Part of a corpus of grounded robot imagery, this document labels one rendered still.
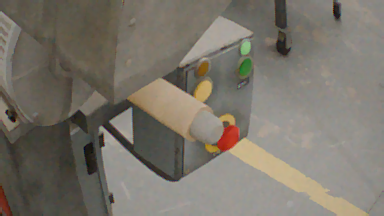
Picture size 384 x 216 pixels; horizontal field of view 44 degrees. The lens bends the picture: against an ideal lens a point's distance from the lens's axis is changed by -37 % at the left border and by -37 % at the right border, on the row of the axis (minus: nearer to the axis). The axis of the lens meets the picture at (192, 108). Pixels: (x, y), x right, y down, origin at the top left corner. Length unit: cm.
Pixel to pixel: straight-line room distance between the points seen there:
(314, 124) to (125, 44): 235
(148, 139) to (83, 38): 64
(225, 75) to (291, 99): 184
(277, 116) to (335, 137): 35
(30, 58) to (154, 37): 32
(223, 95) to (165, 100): 40
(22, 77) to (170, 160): 41
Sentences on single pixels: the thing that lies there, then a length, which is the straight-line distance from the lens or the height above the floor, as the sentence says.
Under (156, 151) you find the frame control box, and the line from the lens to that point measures 104.
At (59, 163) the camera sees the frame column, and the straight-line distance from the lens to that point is 108.
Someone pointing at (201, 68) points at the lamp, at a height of 111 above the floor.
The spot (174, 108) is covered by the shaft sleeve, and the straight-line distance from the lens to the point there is 62.
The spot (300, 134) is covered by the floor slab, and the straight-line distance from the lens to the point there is 265.
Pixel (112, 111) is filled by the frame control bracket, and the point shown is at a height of 102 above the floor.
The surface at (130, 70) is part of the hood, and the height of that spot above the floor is 140.
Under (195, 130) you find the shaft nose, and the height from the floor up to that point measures 125.
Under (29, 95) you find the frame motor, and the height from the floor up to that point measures 121.
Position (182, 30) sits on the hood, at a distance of 43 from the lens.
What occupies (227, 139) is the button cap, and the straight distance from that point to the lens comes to 103.
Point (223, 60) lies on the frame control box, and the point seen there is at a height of 110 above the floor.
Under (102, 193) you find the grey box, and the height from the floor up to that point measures 74.
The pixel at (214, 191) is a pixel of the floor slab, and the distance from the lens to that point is 237.
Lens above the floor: 163
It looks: 37 degrees down
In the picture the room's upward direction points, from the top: 3 degrees clockwise
